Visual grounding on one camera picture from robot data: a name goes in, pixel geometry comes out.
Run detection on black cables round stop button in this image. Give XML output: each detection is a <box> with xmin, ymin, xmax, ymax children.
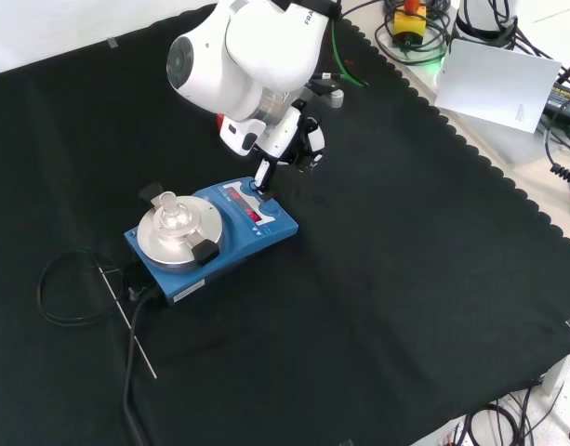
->
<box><xmin>374</xmin><ymin>0</ymin><xmax>455</xmax><ymax>67</ymax></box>

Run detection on thick black power cable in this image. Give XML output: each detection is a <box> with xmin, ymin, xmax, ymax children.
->
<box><xmin>121</xmin><ymin>284</ymin><xmax>161</xmax><ymax>446</ymax></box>

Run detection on yellow stop button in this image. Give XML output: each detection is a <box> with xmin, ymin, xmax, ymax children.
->
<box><xmin>391</xmin><ymin>0</ymin><xmax>429</xmax><ymax>48</ymax></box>

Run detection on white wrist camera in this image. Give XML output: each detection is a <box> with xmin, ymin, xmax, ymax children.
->
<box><xmin>218</xmin><ymin>113</ymin><xmax>268</xmax><ymax>159</ymax></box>

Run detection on clear round-bottom glass flask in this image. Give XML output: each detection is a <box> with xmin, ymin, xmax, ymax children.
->
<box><xmin>152</xmin><ymin>190</ymin><xmax>189</xmax><ymax>232</ymax></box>

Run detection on black device with yellow print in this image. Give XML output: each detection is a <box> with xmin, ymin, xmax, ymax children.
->
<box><xmin>542</xmin><ymin>82</ymin><xmax>570</xmax><ymax>127</ymax></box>

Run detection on heater with blue base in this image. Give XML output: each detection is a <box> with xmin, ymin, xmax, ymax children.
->
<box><xmin>123</xmin><ymin>177</ymin><xmax>300</xmax><ymax>308</ymax></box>

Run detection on black table cloth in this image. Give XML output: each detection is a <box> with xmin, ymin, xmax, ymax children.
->
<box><xmin>0</xmin><ymin>11</ymin><xmax>570</xmax><ymax>446</ymax></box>

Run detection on pale board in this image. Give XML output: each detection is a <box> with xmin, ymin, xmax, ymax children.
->
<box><xmin>433</xmin><ymin>37</ymin><xmax>564</xmax><ymax>136</ymax></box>

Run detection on thin black probe cable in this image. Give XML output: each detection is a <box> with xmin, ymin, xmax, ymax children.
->
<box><xmin>36</xmin><ymin>248</ymin><xmax>138</xmax><ymax>327</ymax></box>

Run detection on green cable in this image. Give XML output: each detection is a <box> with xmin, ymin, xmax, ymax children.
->
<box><xmin>329</xmin><ymin>17</ymin><xmax>370</xmax><ymax>88</ymax></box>

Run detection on black coiled cable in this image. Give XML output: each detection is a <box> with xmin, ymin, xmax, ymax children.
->
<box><xmin>544</xmin><ymin>125</ymin><xmax>570</xmax><ymax>202</ymax></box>

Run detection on black cables under bench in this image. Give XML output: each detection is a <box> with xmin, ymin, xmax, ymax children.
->
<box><xmin>463</xmin><ymin>383</ymin><xmax>570</xmax><ymax>446</ymax></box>

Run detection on thin metal probe rod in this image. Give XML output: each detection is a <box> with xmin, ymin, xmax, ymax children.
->
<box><xmin>98</xmin><ymin>266</ymin><xmax>158</xmax><ymax>379</ymax></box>

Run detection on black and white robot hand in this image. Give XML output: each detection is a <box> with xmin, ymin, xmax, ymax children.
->
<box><xmin>254</xmin><ymin>102</ymin><xmax>327</xmax><ymax>197</ymax></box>

